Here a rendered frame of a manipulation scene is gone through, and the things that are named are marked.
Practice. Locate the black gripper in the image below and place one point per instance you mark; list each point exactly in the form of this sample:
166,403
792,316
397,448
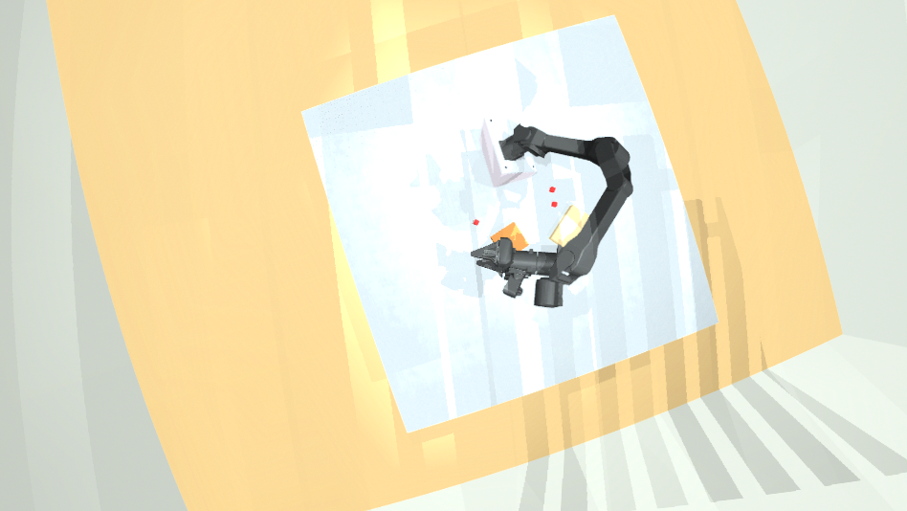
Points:
501,255

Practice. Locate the brown block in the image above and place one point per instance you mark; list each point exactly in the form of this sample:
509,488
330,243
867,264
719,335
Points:
513,232

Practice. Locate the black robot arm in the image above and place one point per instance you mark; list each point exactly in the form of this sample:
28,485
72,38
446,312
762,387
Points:
578,255

